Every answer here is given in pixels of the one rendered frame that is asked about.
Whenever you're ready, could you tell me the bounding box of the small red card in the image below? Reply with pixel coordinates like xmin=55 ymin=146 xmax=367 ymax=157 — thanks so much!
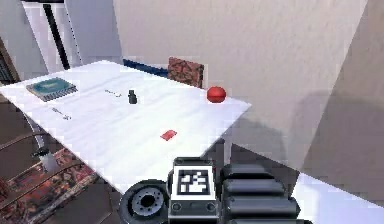
xmin=159 ymin=129 xmax=178 ymax=142

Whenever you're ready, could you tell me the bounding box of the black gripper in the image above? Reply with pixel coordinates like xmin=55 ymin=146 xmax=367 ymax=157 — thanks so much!
xmin=118 ymin=179 xmax=170 ymax=224

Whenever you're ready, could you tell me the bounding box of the grey spoon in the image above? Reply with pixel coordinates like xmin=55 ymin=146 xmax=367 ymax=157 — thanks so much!
xmin=51 ymin=107 xmax=72 ymax=121

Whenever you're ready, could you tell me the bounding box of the white table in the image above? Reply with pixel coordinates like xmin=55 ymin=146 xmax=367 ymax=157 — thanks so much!
xmin=0 ymin=59 xmax=253 ymax=195

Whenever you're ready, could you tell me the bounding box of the small black bottle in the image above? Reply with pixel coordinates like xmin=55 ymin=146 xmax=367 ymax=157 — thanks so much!
xmin=127 ymin=89 xmax=139 ymax=105

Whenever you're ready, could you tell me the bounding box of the red tomato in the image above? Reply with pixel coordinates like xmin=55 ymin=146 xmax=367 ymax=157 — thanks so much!
xmin=206 ymin=85 xmax=227 ymax=104

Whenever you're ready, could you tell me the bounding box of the teal book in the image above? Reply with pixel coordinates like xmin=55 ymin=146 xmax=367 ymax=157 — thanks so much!
xmin=25 ymin=77 xmax=79 ymax=102

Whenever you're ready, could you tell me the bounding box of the white door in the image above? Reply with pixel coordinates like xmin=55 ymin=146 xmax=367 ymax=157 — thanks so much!
xmin=20 ymin=0 xmax=83 ymax=75

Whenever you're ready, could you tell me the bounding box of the red patterned cloth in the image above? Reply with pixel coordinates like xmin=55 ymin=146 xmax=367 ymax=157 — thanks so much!
xmin=0 ymin=148 xmax=99 ymax=224

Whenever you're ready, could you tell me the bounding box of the dark wooden chair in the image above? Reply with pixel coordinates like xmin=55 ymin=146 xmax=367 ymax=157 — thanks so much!
xmin=0 ymin=131 xmax=84 ymax=208

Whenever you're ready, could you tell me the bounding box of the grey fork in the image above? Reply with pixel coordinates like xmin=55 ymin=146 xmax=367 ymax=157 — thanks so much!
xmin=104 ymin=88 xmax=123 ymax=98

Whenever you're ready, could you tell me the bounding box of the red patterned chair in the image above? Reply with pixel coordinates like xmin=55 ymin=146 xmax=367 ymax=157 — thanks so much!
xmin=167 ymin=56 xmax=205 ymax=89

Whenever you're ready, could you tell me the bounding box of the blue chair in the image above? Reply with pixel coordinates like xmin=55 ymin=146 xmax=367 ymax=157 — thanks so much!
xmin=122 ymin=58 xmax=169 ymax=79

